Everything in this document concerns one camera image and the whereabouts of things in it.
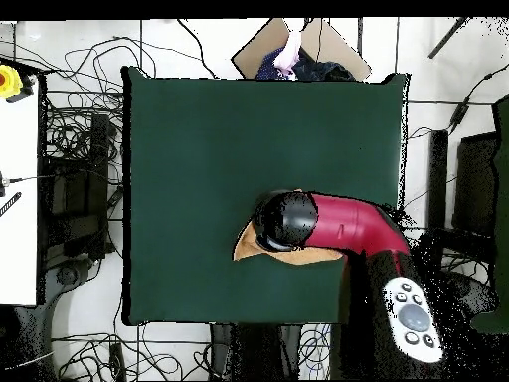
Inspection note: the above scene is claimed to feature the dark green tablecloth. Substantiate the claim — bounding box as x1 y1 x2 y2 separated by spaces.
120 65 411 327

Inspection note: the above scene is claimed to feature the dark blue garment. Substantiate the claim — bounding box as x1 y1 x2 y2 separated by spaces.
254 46 356 82

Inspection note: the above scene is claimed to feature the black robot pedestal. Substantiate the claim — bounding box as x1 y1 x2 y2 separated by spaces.
209 322 303 381

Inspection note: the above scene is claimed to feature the black ribbed strap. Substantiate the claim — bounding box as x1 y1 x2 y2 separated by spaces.
0 191 23 219

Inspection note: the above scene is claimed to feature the cardboard box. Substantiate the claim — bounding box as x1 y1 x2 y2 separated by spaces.
231 17 373 83

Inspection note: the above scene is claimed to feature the green covered side table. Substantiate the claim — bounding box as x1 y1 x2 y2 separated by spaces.
468 93 509 335

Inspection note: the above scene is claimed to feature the white desk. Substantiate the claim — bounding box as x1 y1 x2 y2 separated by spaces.
0 79 40 307

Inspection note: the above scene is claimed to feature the pale pink garment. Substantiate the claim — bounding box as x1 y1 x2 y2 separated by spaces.
271 30 302 81

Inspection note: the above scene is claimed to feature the black equipment rack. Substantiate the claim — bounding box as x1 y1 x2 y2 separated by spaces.
37 112 113 261
423 128 499 273

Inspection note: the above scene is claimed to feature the black cable tangle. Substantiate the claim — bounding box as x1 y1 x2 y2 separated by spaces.
39 35 156 160
299 321 333 381
51 331 212 382

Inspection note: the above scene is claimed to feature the black rod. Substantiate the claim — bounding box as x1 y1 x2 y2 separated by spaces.
427 16 471 60

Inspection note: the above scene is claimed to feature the yellow emergency stop button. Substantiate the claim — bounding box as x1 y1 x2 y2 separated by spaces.
0 64 24 100

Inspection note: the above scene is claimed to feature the orange terry towel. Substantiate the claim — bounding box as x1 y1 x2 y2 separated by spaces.
232 188 347 267

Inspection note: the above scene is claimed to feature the black power adapter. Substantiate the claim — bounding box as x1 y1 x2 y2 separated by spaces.
448 100 470 130

